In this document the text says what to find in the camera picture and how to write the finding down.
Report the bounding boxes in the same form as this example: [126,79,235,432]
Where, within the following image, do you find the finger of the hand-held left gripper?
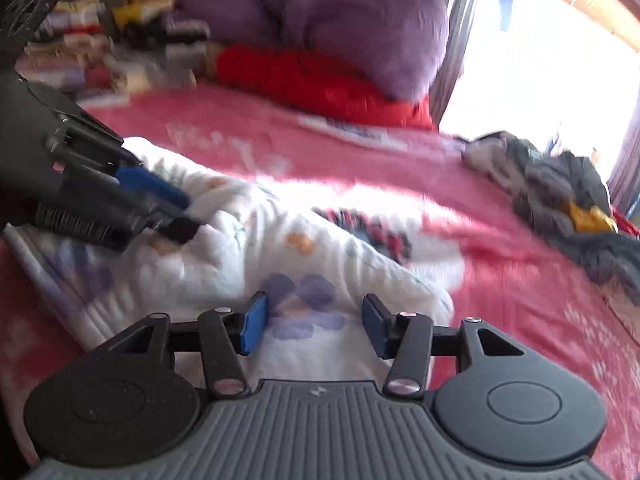
[49,114,192,211]
[59,169,201,245]

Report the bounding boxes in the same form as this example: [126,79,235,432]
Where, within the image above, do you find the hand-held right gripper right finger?
[361,292,532,397]

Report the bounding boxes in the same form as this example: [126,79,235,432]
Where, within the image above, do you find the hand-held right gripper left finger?
[97,291,271,399]

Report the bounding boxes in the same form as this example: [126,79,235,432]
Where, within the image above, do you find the white floral printed garment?
[5,135,457,397]

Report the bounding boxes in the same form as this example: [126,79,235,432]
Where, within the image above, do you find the stack of folded clothes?
[15,0,217,102]

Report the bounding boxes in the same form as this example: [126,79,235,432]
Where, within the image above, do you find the pink floral blanket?
[0,82,640,480]

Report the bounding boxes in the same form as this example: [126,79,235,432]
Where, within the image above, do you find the red quilt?
[215,44,437,132]

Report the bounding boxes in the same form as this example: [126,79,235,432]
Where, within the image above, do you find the white crumpled garment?
[461,130,523,177]

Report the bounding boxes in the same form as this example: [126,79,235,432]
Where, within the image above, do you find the grey garment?
[509,149,612,233]

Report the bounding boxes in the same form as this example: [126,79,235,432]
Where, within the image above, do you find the yellow garment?
[566,201,619,234]

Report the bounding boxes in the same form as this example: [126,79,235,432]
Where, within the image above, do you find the grey-blue garment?
[562,225,640,307]

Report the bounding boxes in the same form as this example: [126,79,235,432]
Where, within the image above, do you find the mauve curtain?
[606,105,640,213]
[429,0,495,127]

